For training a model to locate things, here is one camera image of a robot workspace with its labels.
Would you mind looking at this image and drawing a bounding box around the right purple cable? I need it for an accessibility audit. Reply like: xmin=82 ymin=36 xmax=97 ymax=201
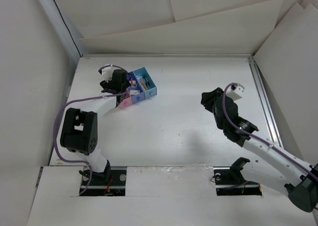
xmin=221 ymin=82 xmax=318 ymax=182

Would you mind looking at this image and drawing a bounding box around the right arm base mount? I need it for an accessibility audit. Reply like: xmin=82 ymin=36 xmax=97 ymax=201
xmin=210 ymin=157 xmax=262 ymax=196

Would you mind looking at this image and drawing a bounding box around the aluminium post left corner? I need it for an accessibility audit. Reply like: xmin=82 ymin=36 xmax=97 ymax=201
xmin=38 ymin=0 xmax=86 ymax=64

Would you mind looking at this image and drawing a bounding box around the dark blue container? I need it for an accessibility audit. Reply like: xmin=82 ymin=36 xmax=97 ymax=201
xmin=128 ymin=72 xmax=145 ymax=104

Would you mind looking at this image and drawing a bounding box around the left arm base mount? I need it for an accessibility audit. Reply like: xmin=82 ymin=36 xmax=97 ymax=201
xmin=80 ymin=167 xmax=127 ymax=197

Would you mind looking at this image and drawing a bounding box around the aluminium rail right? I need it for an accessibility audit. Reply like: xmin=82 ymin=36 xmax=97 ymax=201
xmin=247 ymin=57 xmax=280 ymax=142

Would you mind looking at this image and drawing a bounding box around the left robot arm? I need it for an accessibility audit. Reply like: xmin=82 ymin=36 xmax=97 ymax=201
xmin=60 ymin=65 xmax=132 ymax=185

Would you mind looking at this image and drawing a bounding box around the white eraser with label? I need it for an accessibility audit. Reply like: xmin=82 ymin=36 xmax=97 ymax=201
xmin=130 ymin=90 xmax=140 ymax=95

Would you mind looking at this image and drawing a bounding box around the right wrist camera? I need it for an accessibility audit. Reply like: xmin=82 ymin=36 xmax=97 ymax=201
xmin=226 ymin=83 xmax=245 ymax=101

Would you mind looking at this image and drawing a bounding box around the light blue container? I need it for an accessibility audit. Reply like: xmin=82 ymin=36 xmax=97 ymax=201
xmin=133 ymin=67 xmax=157 ymax=99

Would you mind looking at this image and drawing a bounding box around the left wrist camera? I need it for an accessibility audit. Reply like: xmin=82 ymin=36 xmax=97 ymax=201
xmin=98 ymin=65 xmax=114 ymax=82

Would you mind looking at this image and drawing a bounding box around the pink container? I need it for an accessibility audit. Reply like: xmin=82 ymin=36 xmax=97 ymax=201
xmin=117 ymin=92 xmax=133 ymax=109

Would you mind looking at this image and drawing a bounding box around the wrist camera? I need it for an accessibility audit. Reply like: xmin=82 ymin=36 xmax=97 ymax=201
xmin=226 ymin=83 xmax=245 ymax=101
xmin=98 ymin=65 xmax=114 ymax=82

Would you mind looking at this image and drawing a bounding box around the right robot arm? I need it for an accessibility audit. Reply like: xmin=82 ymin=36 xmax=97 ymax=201
xmin=201 ymin=83 xmax=318 ymax=213

